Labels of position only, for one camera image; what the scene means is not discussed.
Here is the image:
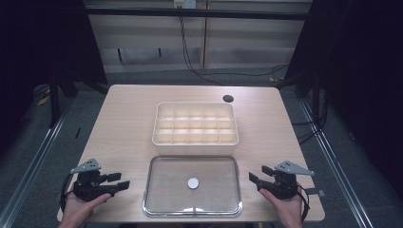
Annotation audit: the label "black metal crossbar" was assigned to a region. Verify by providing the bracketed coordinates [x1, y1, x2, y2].
[85, 7, 313, 21]

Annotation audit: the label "white power strip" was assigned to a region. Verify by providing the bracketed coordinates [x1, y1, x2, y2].
[173, 0, 198, 10]

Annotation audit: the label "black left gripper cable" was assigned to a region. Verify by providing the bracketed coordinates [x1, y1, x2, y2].
[60, 173, 77, 214]

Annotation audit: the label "clear plastic lid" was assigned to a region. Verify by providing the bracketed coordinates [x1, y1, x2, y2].
[142, 155, 243, 219]

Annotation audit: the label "metal floor rail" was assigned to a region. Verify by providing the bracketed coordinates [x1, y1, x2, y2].
[0, 94, 79, 228]
[298, 98, 378, 228]

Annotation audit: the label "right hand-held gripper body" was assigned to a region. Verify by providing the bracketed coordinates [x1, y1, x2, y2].
[258, 160, 316, 200]

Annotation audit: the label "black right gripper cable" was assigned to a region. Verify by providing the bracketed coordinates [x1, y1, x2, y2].
[296, 183, 311, 222]

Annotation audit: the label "black metal stand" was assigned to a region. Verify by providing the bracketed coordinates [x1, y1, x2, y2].
[47, 56, 80, 129]
[274, 56, 327, 122]

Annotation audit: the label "black floor cables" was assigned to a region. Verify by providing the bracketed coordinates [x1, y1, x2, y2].
[291, 94, 331, 146]

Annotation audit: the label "person's left hand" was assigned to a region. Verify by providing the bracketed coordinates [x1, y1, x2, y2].
[58, 191, 112, 228]

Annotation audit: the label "white compartment storage box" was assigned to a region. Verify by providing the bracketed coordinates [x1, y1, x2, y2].
[151, 101, 240, 156]

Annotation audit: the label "black power cable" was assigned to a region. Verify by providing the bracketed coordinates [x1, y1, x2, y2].
[179, 15, 289, 87]

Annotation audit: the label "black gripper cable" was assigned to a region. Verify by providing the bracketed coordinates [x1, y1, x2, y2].
[296, 183, 311, 222]
[60, 173, 77, 214]

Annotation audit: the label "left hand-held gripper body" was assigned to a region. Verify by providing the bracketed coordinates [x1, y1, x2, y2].
[69, 158, 116, 202]

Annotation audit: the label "person's right hand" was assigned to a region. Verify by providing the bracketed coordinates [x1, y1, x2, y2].
[259, 188, 304, 228]

